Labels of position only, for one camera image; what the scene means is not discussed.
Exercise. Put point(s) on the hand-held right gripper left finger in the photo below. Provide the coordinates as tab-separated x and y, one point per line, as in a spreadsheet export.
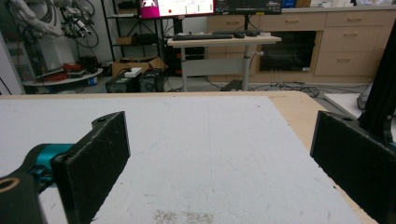
93	165

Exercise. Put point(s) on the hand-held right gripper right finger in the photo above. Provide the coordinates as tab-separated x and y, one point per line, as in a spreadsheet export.
355	158

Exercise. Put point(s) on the black equipment case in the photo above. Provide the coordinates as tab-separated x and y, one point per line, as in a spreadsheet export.
122	83
152	80

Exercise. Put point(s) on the round white low table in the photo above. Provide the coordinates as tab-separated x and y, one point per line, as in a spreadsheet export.
62	79

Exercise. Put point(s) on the white power adapter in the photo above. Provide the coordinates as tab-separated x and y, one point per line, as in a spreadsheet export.
133	72

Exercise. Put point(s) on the white foam mat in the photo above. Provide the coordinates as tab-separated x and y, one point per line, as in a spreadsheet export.
199	155

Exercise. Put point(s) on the brown cardboard box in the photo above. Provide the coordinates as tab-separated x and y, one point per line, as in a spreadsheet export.
137	64

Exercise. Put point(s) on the beige drawer cabinet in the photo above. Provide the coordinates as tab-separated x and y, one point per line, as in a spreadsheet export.
330	46

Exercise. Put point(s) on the black foot pedal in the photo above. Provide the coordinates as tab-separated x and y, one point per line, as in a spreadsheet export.
232	85

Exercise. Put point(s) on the black keyboard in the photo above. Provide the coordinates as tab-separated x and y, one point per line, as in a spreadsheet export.
237	32
202	36

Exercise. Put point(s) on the black computer mouse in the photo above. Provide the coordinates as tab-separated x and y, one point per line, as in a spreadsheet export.
239	35

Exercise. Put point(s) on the beige standing desk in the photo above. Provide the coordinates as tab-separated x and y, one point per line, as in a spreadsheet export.
222	46

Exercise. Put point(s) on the computer monitor with bright screen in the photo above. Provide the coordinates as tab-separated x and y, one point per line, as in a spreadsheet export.
176	7

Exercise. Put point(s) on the dark computer monitor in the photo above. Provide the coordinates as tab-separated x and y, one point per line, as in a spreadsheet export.
248	6

